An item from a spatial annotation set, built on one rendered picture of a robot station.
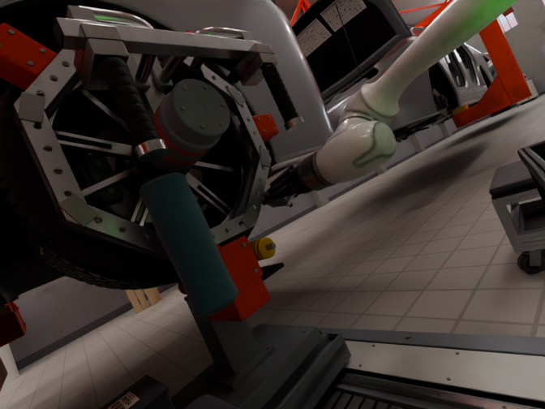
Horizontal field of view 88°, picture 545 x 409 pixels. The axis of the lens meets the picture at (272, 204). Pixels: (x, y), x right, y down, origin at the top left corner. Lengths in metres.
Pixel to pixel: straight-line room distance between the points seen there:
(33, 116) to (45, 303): 5.03
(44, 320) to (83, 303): 0.50
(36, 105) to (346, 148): 0.59
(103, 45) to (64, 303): 5.24
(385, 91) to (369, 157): 0.17
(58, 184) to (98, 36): 0.27
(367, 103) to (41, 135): 0.65
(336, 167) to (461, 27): 0.29
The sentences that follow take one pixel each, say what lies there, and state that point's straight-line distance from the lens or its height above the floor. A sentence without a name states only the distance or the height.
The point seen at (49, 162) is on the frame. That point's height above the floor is 0.84.
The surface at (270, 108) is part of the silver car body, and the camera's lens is 1.14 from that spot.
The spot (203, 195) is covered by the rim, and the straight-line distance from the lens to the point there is 0.83.
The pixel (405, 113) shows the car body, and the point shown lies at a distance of 3.02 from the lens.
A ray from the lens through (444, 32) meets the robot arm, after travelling 0.56.
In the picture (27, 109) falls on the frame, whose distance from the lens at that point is 0.69.
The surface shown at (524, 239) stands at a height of 0.14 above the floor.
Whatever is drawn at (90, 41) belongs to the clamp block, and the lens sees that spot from 0.52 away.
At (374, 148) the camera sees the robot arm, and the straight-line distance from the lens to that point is 0.59.
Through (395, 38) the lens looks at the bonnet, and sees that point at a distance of 4.01.
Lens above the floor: 0.61
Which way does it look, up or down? level
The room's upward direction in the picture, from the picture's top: 25 degrees counter-clockwise
